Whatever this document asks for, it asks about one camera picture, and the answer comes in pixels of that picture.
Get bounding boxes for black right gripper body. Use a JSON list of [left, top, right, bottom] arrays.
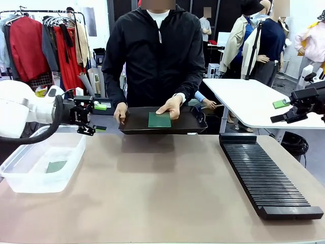
[[290, 87, 325, 115]]

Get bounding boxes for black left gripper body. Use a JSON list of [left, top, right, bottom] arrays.
[[69, 96, 94, 126]]

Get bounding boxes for black plastic tray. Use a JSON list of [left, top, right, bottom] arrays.
[[118, 106, 209, 136]]

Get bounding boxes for green PCB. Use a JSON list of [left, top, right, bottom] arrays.
[[147, 111, 172, 129], [46, 160, 68, 174]]

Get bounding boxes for person's right forearm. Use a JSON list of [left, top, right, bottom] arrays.
[[101, 68, 128, 107]]

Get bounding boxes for person's left forearm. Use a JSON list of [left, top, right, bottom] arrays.
[[174, 67, 206, 104]]

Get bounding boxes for person's right hand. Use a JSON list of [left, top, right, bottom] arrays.
[[113, 102, 128, 126]]

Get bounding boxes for person's left hand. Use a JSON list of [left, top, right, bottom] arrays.
[[155, 96, 184, 120]]

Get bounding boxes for white side table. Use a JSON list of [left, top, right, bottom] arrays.
[[202, 78, 325, 139]]

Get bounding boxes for beige paper roll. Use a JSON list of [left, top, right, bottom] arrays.
[[87, 68, 99, 95]]

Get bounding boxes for yellow bag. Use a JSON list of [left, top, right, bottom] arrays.
[[34, 85, 49, 99]]

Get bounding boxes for long red dress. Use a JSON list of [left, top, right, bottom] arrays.
[[54, 25, 87, 89]]

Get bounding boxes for mannequin in pink top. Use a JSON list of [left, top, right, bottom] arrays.
[[294, 9, 325, 77]]

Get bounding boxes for black tripod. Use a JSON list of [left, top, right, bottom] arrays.
[[244, 21, 265, 81]]

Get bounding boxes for mannequin in navy top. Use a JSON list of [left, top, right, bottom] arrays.
[[250, 0, 290, 87]]

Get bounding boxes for black slotted PCB rack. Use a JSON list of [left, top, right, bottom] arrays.
[[218, 133, 324, 221]]

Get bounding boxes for beige hanging garment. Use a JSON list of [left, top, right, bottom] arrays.
[[74, 21, 90, 69]]

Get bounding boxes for dark grey hanging garment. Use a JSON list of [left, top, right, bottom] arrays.
[[41, 22, 59, 74]]

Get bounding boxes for person in black jacket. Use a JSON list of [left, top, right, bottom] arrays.
[[101, 3, 206, 109]]

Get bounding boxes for clear plastic storage box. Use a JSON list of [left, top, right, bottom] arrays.
[[0, 124, 87, 194]]

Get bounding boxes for mannequin in beige coat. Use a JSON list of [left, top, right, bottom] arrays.
[[219, 0, 263, 80]]

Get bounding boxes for black clothes rack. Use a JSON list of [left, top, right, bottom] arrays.
[[0, 6, 92, 90]]

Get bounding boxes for red jacket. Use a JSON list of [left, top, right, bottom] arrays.
[[9, 16, 51, 82]]

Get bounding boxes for black hat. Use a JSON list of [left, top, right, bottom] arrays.
[[244, 0, 265, 16]]

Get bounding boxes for light grey hanging garment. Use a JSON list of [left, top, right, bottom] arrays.
[[0, 14, 14, 70]]

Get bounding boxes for bystander in grey shirt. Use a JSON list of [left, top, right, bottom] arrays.
[[199, 7, 213, 43]]

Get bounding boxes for white machine with black handle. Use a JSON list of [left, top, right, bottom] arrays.
[[296, 64, 325, 90]]

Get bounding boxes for black coiled floor cables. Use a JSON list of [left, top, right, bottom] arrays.
[[281, 131, 310, 155]]

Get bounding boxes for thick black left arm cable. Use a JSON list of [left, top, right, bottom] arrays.
[[0, 95, 64, 146]]

